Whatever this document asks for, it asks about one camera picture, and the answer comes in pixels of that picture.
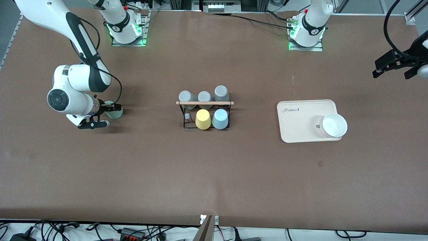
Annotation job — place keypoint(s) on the black adapter with orange plugs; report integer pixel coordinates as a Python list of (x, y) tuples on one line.
[(132, 234)]

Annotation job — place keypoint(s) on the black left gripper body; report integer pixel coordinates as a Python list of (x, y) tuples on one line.
[(412, 57)]

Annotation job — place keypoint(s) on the brown camera post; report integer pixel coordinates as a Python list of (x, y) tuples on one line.
[(205, 231)]

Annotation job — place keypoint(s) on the white bracket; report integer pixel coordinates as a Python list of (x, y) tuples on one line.
[(216, 220)]

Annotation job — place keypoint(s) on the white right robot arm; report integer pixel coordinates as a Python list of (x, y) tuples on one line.
[(72, 100)]

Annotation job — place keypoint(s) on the white bowl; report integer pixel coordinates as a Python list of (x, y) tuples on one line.
[(334, 125)]

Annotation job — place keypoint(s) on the mint green cup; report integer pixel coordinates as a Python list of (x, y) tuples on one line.
[(115, 115)]

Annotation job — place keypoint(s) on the black power plug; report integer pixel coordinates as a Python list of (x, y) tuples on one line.
[(21, 237)]

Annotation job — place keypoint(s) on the light blue cup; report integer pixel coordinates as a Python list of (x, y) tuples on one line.
[(220, 120)]

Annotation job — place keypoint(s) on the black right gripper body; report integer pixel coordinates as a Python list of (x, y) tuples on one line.
[(104, 107)]

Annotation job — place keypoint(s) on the beige tray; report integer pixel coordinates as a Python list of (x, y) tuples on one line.
[(301, 127)]

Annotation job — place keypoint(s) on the yellow cup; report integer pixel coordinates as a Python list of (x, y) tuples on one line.
[(203, 120)]

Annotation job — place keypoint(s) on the grey cup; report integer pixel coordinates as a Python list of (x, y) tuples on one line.
[(221, 92), (204, 96), (185, 96)]

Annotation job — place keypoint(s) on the grey power strip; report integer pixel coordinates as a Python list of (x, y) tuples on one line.
[(220, 6)]

